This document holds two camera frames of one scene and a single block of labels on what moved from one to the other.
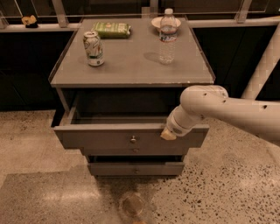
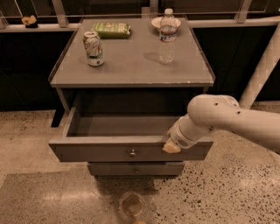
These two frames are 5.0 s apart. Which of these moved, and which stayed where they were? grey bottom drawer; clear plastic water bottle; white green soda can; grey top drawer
Moved: grey top drawer
Stayed: grey bottom drawer; white green soda can; clear plastic water bottle
